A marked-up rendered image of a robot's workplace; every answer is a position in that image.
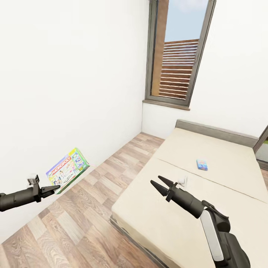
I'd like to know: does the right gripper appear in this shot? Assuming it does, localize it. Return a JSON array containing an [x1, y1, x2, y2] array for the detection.
[[150, 176, 194, 211]]

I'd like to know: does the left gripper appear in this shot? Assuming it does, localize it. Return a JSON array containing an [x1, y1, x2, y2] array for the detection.
[[14, 183, 60, 207]]

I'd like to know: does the board game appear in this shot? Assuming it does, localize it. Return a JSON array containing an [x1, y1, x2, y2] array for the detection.
[[46, 148, 90, 195], [196, 160, 208, 170]]

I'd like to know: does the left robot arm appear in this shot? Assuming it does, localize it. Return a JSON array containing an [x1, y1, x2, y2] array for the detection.
[[0, 173, 60, 212]]

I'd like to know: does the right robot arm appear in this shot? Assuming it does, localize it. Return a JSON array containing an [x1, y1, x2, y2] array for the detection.
[[150, 175, 251, 268]]

